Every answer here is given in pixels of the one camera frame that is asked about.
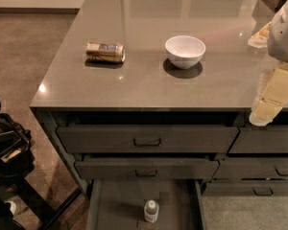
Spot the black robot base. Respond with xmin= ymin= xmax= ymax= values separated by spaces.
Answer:
xmin=0 ymin=102 xmax=81 ymax=230

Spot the white bowl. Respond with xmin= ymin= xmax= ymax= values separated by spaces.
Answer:
xmin=165 ymin=35 xmax=206 ymax=69

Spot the small clear plastic bottle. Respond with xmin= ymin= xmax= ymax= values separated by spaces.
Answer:
xmin=144 ymin=200 xmax=159 ymax=223

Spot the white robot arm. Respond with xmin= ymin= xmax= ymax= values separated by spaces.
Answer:
xmin=248 ymin=0 xmax=288 ymax=127

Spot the top right grey drawer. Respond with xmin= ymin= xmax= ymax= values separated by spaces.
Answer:
xmin=230 ymin=126 xmax=288 ymax=154

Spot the gold drink can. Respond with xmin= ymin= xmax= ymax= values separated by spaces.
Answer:
xmin=86 ymin=42 xmax=126 ymax=63

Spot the bottom right grey drawer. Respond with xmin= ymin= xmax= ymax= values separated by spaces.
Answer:
xmin=203 ymin=181 xmax=288 ymax=196

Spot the top left grey drawer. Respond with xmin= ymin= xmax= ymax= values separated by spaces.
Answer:
xmin=57 ymin=125 xmax=238 ymax=153

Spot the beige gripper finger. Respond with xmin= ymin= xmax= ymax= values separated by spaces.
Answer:
xmin=249 ymin=63 xmax=288 ymax=127
xmin=248 ymin=23 xmax=271 ymax=48

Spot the grey drawer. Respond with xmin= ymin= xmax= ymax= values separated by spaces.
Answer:
xmin=75 ymin=156 xmax=219 ymax=179
xmin=203 ymin=181 xmax=288 ymax=196
xmin=230 ymin=126 xmax=288 ymax=154
xmin=214 ymin=157 xmax=288 ymax=179
xmin=57 ymin=125 xmax=238 ymax=153

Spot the grey cabinet with counter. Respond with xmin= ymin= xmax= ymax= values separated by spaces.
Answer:
xmin=31 ymin=0 xmax=288 ymax=230

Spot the middle right grey drawer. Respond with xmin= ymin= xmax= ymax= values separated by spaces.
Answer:
xmin=214 ymin=157 xmax=288 ymax=179

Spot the middle left grey drawer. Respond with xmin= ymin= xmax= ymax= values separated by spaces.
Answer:
xmin=75 ymin=156 xmax=219 ymax=179

